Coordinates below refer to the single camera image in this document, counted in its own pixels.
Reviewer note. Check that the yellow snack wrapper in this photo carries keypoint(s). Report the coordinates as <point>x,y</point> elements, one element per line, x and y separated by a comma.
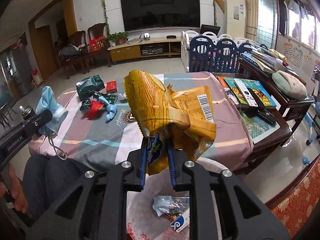
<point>186,117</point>

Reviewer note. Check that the black remote control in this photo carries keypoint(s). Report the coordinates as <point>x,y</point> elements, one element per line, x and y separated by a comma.
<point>266,115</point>

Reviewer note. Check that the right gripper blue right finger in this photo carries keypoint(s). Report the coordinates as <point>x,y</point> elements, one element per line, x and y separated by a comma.
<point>172,167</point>

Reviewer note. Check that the beige striped curtain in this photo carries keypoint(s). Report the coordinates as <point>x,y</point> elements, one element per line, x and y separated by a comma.
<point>251,19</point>

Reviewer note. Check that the dark wooden armchair right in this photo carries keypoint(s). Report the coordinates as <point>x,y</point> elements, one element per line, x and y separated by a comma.
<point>96,31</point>

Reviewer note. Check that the person left hand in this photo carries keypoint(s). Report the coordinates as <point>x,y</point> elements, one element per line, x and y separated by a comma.
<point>20,203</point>

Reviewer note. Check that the crumpled clear plastic wrapper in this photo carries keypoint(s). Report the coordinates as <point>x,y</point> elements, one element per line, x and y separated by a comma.
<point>170,205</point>

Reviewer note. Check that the dark wooden coffee table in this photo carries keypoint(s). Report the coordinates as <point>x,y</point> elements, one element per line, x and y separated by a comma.
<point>260,129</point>

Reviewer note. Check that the dark wooden armchair left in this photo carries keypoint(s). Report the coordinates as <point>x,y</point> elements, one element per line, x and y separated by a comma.
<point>73,53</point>

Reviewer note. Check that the red gold patterned sofa cushion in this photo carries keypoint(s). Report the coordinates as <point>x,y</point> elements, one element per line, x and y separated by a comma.
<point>295,205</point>

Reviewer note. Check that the green grey cushion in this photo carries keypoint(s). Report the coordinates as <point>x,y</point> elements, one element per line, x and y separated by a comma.
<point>289,85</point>

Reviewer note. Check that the colourful picture book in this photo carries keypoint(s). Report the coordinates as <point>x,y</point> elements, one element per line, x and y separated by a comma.
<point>258,92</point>

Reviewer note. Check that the white lined trash basket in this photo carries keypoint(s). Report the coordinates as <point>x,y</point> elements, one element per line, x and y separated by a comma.
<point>151,214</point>

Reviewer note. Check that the red foil wrapper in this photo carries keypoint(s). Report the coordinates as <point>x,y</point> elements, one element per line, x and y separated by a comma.
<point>96,107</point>

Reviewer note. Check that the stack of books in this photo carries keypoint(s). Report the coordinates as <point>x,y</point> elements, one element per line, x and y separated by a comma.
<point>264,62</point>

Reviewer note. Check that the plaid pink grey tablecloth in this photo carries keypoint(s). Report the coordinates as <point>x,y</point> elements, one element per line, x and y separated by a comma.
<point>98,143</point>

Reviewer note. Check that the red gift box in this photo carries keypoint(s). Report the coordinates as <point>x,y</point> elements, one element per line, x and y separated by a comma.
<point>98,44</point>

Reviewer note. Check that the large black television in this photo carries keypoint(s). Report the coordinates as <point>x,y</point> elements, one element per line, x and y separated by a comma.
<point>145,14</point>

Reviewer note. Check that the white standing air conditioner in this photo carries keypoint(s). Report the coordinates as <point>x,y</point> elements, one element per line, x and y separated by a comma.
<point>235,14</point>

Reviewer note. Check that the dark wooden side table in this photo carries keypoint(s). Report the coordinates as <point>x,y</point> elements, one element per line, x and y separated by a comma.
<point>290,109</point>

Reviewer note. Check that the small red box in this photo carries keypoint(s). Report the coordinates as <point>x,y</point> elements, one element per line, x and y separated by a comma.
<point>111,86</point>

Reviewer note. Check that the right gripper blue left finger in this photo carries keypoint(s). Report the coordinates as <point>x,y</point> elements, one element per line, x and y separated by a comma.
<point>143,162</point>

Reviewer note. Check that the wooden tv cabinet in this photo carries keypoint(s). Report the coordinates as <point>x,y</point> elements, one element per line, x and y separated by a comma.
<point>144,49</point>

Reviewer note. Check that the small black monitor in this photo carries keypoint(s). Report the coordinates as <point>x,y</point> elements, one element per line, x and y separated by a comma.
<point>209,28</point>

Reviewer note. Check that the dark wooden armchair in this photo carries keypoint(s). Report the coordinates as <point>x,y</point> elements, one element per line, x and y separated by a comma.
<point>96,31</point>
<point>73,53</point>

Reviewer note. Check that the blue white baby fence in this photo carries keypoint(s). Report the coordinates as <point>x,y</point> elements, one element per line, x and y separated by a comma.
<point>226,51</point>

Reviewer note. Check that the white blue medicine box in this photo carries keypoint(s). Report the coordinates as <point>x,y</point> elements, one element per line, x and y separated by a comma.
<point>181,222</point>

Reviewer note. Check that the blue face mask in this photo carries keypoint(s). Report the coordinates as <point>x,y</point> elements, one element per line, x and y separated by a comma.
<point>51,112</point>

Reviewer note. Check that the potted green plant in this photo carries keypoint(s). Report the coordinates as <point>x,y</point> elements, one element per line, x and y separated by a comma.
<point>118,38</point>

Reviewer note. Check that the dark green tissue pack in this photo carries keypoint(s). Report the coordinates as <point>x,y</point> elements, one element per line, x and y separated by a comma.
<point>86,87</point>

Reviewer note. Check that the white tv remote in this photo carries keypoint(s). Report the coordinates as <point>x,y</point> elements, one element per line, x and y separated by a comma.
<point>247,95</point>

